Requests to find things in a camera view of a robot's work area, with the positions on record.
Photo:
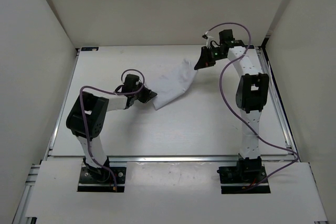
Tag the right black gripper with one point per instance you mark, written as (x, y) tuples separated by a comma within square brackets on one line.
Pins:
[(204, 61)]

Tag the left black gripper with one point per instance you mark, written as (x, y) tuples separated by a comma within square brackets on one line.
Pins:
[(148, 95)]

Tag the white skirt cloth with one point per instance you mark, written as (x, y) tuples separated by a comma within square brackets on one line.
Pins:
[(170, 86)]

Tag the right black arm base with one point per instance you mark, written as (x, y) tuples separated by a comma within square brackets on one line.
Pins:
[(247, 177)]

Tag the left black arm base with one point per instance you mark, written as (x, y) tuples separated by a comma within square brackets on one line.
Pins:
[(92, 182)]

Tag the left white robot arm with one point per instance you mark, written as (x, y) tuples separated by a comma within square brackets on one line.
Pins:
[(87, 116)]

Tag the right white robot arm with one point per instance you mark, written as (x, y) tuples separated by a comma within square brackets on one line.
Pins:
[(251, 97)]

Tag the left blue corner label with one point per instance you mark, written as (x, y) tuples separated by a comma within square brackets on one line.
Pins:
[(89, 48)]

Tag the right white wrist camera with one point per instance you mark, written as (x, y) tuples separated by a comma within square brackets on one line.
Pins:
[(208, 39)]

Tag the aluminium frame rail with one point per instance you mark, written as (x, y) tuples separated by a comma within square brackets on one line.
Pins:
[(123, 159)]

